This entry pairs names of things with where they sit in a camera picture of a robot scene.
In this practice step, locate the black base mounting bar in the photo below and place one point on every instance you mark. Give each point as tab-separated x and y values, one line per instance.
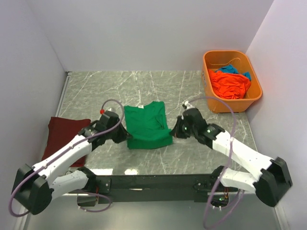
145	188

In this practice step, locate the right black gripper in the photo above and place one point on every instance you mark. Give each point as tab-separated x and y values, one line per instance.
176	132

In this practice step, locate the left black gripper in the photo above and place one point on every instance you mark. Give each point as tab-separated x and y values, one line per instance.
123	135

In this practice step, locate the orange plastic basket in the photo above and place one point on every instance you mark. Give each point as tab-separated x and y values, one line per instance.
216	59

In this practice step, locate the blue t shirt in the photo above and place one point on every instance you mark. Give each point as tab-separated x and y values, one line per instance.
232	70

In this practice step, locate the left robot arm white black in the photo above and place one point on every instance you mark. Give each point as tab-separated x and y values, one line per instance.
36	186

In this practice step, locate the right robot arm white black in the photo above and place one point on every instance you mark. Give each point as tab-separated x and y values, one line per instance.
269	179

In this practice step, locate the green t shirt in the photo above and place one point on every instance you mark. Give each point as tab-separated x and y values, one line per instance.
148	126

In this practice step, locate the orange t shirt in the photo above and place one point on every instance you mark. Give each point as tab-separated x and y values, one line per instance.
228	85

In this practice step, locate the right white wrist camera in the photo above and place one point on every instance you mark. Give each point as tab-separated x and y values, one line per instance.
187	105

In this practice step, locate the folded dark red t shirt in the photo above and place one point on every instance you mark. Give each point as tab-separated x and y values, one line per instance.
60	132

